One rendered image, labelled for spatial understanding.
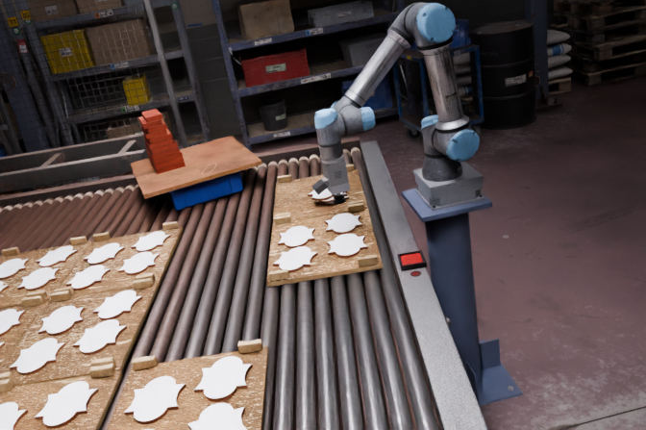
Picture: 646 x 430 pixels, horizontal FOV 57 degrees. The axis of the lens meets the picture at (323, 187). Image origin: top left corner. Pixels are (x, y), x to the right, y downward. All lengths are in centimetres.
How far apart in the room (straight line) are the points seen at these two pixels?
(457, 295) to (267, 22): 418
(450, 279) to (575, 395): 71
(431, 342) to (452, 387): 16
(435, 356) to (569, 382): 140
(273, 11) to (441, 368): 502
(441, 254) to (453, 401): 109
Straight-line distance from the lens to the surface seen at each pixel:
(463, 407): 134
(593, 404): 272
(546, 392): 275
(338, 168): 194
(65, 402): 161
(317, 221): 212
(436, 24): 195
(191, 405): 145
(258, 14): 607
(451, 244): 234
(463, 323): 254
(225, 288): 187
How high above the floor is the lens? 183
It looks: 22 degrees down
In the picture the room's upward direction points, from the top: 10 degrees counter-clockwise
